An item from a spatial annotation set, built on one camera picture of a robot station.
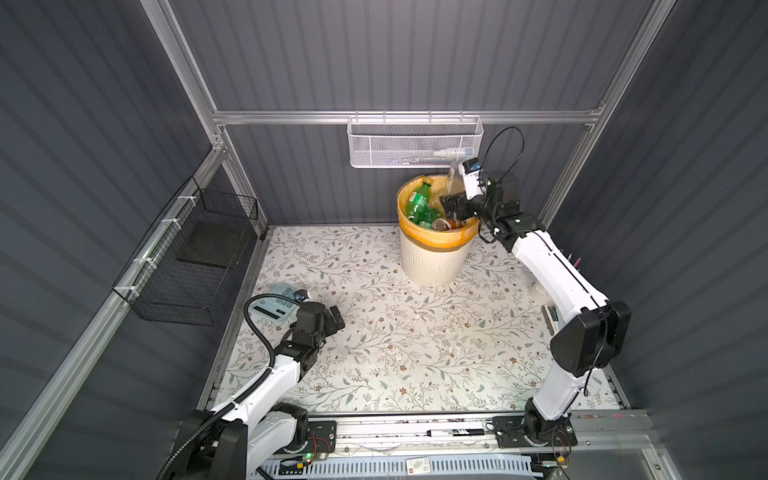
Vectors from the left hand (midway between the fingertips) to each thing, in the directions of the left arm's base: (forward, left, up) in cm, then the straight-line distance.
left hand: (324, 314), depth 88 cm
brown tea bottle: (+17, -36, +19) cm, 44 cm away
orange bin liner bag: (+10, -31, +20) cm, 39 cm away
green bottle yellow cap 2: (+25, -32, +15) cm, 43 cm away
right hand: (+19, -40, +28) cm, 53 cm away
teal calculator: (+6, +16, -4) cm, 18 cm away
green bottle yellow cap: (+26, -30, +19) cm, 44 cm away
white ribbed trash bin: (+11, -33, +6) cm, 36 cm away
